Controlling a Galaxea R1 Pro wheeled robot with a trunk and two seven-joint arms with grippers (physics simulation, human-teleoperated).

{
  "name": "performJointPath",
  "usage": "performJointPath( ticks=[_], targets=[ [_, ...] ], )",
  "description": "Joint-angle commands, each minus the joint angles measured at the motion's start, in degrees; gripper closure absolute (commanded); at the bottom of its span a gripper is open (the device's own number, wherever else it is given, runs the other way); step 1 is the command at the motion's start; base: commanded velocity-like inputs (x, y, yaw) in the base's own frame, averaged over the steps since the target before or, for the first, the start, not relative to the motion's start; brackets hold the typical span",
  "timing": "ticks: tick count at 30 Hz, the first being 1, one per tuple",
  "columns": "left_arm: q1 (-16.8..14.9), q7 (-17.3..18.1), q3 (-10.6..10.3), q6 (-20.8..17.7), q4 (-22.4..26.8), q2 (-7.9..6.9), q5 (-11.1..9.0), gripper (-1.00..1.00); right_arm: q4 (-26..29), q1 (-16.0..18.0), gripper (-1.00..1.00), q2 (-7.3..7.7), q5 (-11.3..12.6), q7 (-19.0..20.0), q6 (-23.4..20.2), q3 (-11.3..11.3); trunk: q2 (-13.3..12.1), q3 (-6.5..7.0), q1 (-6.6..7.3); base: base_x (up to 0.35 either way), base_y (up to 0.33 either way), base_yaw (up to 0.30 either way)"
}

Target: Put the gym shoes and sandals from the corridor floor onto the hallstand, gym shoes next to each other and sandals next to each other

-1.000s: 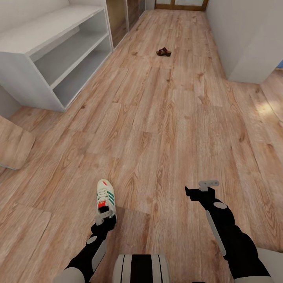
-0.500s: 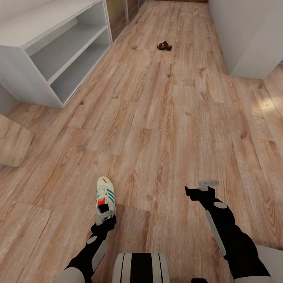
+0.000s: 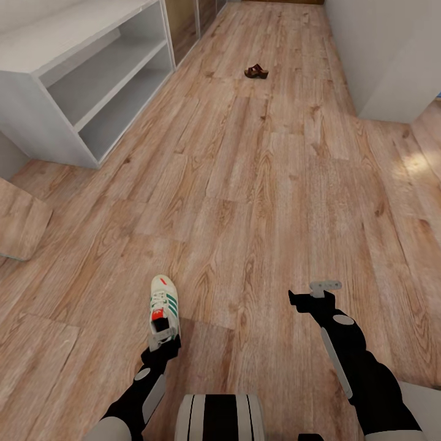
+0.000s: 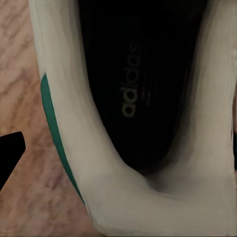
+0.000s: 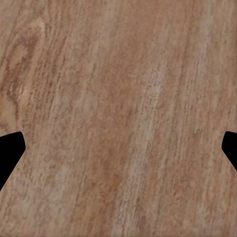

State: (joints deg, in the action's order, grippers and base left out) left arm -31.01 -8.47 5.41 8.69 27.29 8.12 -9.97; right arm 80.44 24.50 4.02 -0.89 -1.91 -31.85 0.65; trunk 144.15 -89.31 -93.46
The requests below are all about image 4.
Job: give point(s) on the gym shoe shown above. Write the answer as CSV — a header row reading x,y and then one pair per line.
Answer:
x,y
138,98

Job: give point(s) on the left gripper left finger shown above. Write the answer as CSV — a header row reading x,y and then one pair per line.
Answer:
x,y
12,147

